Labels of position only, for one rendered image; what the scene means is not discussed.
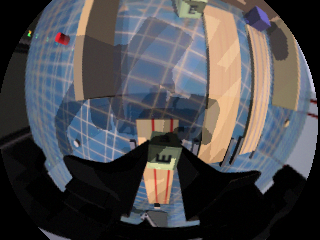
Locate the tan strip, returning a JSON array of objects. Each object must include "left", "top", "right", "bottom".
[
  {"left": 136, "top": 119, "right": 179, "bottom": 204},
  {"left": 196, "top": 95, "right": 240, "bottom": 164},
  {"left": 237, "top": 100, "right": 268, "bottom": 155}
]

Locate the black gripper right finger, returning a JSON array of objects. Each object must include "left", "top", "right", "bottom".
[{"left": 176, "top": 145, "right": 261, "bottom": 223}]

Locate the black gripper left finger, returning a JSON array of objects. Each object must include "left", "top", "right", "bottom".
[{"left": 63, "top": 139, "right": 151, "bottom": 217}]

